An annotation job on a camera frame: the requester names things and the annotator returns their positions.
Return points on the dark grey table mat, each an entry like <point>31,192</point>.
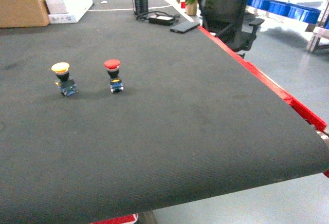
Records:
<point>49,167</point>

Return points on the red mushroom push button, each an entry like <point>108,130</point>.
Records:
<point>112,67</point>

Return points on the black flat tablet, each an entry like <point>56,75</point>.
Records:
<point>184,27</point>

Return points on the black power adapter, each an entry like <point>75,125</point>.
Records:
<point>161,20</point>

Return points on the yellow mushroom push button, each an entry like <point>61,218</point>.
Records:
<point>65,84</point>

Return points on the black cylinder canister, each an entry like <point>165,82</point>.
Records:
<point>140,6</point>

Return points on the black mesh office chair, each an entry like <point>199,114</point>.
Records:
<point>225,19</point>

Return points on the white flat box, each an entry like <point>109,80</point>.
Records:
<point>67,11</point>

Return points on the brown cardboard box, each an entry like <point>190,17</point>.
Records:
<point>24,13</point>

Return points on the stainless steel flow rack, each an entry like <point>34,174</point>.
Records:
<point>313,14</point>

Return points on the red metal table frame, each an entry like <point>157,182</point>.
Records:
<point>282,95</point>

